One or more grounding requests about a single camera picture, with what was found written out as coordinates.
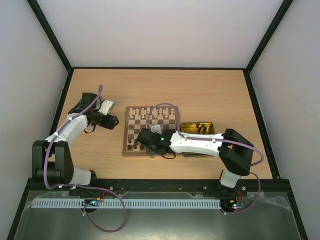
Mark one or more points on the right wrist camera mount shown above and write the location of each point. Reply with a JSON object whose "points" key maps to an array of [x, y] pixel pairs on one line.
{"points": [[156, 128]]}

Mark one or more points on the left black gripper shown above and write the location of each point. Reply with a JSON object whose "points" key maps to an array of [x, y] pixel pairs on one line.
{"points": [[110, 121]]}

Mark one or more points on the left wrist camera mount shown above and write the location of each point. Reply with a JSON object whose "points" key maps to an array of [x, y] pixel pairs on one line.
{"points": [[106, 106]]}

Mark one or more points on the white slotted cable duct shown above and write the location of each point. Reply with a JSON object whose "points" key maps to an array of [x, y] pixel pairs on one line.
{"points": [[72, 203]]}

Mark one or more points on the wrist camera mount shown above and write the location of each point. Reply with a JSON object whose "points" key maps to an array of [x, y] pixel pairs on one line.
{"points": [[106, 106], [156, 128]]}

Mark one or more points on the gold tin with pieces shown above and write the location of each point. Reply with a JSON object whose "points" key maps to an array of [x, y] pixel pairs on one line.
{"points": [[200, 128]]}

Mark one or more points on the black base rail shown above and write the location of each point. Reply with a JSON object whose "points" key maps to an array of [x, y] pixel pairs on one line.
{"points": [[208, 188]]}

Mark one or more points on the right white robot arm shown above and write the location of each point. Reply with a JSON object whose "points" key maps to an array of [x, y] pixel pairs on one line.
{"points": [[233, 149]]}

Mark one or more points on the wooden chess board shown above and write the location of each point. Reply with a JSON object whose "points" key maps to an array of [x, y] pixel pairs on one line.
{"points": [[139, 117]]}

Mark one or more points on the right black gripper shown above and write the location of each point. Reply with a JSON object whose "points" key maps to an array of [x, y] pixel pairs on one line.
{"points": [[144, 136]]}

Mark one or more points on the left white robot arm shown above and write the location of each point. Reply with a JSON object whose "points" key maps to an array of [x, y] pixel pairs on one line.
{"points": [[51, 158]]}

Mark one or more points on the black enclosure frame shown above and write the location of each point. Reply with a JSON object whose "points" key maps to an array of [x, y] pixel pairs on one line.
{"points": [[281, 12]]}

